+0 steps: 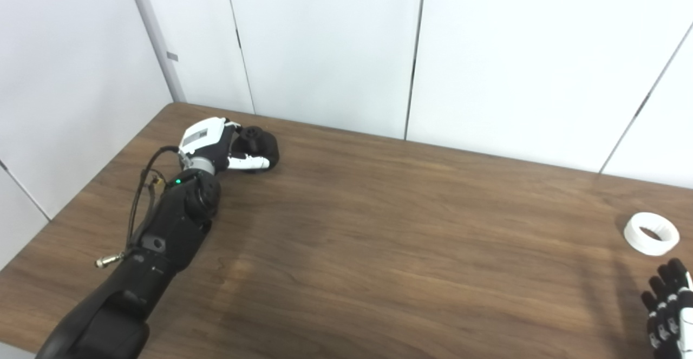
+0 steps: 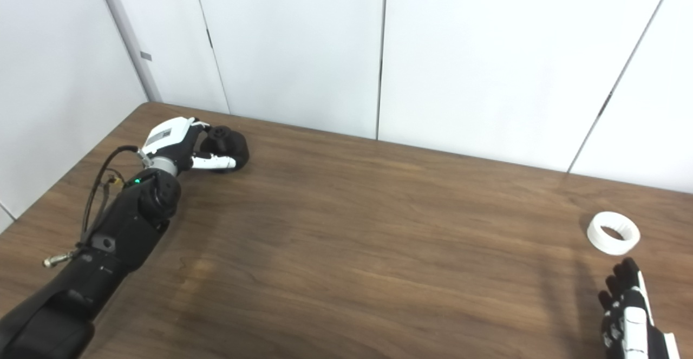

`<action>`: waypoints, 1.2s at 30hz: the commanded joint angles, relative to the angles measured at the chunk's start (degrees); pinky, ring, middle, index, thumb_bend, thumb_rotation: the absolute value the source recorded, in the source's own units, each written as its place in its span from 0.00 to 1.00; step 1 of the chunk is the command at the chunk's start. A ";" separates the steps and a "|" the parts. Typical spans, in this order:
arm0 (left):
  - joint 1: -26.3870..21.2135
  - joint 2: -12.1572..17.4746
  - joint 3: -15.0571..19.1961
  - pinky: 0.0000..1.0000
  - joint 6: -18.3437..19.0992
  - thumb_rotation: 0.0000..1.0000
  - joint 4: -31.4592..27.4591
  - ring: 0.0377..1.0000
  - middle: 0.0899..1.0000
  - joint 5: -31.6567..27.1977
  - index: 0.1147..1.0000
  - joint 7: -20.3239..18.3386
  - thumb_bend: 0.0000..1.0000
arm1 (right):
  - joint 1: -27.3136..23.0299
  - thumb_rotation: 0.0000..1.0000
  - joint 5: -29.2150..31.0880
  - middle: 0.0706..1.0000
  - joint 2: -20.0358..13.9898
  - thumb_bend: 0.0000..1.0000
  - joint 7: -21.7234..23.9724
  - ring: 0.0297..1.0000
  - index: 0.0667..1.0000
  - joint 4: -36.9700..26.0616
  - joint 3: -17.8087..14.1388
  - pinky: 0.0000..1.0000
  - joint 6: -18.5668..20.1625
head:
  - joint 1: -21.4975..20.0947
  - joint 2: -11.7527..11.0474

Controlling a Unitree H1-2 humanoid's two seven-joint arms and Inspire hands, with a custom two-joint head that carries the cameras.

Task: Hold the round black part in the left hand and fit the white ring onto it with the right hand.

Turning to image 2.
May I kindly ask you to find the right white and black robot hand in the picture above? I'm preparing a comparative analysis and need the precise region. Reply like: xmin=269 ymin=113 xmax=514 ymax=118
xmin=598 ymin=257 xmax=682 ymax=359

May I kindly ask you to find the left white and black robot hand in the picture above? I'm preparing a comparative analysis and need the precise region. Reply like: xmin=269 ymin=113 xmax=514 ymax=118
xmin=140 ymin=116 xmax=239 ymax=173

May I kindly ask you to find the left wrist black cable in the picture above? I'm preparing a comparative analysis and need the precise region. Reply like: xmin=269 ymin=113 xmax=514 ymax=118
xmin=79 ymin=145 xmax=148 ymax=247

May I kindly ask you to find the grey wall post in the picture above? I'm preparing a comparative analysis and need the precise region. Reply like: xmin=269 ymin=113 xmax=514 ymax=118
xmin=91 ymin=0 xmax=164 ymax=104

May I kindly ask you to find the white toothed ring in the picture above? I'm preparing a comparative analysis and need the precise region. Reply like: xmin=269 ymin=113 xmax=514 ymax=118
xmin=587 ymin=211 xmax=642 ymax=257

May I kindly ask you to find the round black stepped part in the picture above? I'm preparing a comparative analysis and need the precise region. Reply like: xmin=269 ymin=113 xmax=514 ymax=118
xmin=198 ymin=125 xmax=251 ymax=173

